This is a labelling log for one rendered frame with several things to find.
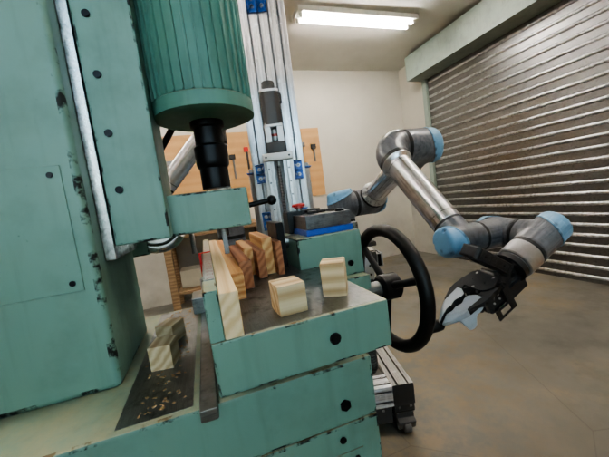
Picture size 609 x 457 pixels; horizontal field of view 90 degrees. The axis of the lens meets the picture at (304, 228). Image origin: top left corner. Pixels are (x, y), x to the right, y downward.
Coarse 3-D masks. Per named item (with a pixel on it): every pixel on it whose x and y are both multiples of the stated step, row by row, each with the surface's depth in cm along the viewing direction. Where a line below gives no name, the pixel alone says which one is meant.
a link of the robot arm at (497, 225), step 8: (488, 216) 80; (496, 216) 79; (488, 224) 74; (496, 224) 74; (504, 224) 74; (512, 224) 72; (496, 232) 73; (504, 232) 73; (496, 240) 73; (504, 240) 73; (488, 248) 74
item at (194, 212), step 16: (192, 192) 53; (208, 192) 54; (224, 192) 54; (240, 192) 55; (176, 208) 52; (192, 208) 53; (208, 208) 54; (224, 208) 55; (240, 208) 56; (176, 224) 52; (192, 224) 53; (208, 224) 54; (224, 224) 55; (240, 224) 56
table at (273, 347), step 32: (256, 288) 50; (320, 288) 45; (352, 288) 43; (256, 320) 36; (288, 320) 35; (320, 320) 35; (352, 320) 36; (384, 320) 38; (224, 352) 32; (256, 352) 33; (288, 352) 34; (320, 352) 35; (352, 352) 36; (224, 384) 32; (256, 384) 33
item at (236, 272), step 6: (222, 246) 80; (222, 252) 68; (228, 264) 53; (234, 264) 52; (234, 270) 47; (240, 270) 46; (234, 276) 45; (240, 276) 45; (234, 282) 45; (240, 282) 45; (240, 288) 45; (240, 294) 45
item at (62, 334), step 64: (0, 0) 38; (0, 64) 38; (64, 64) 43; (0, 128) 38; (64, 128) 41; (0, 192) 39; (64, 192) 41; (0, 256) 39; (64, 256) 41; (128, 256) 59; (0, 320) 39; (64, 320) 42; (128, 320) 52; (0, 384) 40; (64, 384) 42
